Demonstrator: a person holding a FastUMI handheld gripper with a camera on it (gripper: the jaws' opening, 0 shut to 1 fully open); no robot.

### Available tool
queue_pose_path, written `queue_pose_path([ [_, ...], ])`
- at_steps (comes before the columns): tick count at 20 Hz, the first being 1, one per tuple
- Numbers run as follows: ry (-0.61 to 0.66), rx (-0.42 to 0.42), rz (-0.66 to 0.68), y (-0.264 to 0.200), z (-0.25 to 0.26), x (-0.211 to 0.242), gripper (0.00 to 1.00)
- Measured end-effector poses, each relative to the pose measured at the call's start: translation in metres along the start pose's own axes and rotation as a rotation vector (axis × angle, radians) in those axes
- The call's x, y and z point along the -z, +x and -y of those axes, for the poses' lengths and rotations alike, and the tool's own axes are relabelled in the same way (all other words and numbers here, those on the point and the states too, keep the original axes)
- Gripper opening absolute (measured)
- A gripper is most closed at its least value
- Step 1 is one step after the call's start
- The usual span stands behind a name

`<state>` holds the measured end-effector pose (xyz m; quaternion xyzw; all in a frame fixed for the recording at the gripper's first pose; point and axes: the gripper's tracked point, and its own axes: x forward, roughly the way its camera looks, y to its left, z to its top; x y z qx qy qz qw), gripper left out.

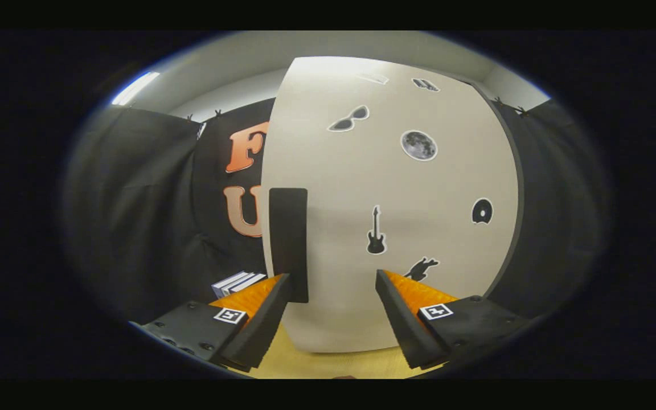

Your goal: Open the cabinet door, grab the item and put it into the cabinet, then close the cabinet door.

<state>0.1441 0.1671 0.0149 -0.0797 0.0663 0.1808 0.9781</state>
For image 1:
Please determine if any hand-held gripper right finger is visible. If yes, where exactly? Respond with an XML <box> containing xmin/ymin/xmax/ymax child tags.
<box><xmin>375</xmin><ymin>269</ymin><xmax>534</xmax><ymax>370</ymax></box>

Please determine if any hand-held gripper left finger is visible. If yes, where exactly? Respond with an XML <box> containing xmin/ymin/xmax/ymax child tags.
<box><xmin>132</xmin><ymin>273</ymin><xmax>293</xmax><ymax>372</ymax></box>

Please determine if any black door handle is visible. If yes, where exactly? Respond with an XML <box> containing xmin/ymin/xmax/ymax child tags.
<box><xmin>269</xmin><ymin>188</ymin><xmax>310</xmax><ymax>304</ymax></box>

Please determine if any white spine book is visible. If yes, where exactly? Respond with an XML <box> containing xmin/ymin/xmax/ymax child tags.
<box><xmin>223</xmin><ymin>273</ymin><xmax>257</xmax><ymax>297</ymax></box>

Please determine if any light blue book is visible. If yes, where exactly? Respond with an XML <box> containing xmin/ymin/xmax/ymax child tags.
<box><xmin>211</xmin><ymin>271</ymin><xmax>249</xmax><ymax>298</ymax></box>

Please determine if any black backdrop cloth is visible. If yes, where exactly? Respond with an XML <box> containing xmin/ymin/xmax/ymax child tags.
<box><xmin>66</xmin><ymin>97</ymin><xmax>608</xmax><ymax>325</ymax></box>

